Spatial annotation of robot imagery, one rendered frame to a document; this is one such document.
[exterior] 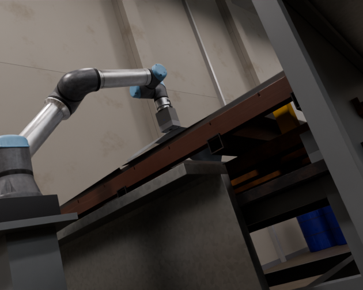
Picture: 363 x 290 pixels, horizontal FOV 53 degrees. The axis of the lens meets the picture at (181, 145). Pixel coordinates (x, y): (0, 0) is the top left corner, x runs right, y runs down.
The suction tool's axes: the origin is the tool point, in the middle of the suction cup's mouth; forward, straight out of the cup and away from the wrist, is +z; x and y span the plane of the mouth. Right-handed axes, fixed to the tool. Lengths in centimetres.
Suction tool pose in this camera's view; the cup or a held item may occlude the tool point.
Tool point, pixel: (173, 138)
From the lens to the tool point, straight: 174.7
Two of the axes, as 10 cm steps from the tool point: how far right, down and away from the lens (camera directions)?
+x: -6.0, -0.8, -8.0
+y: -7.5, 4.2, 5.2
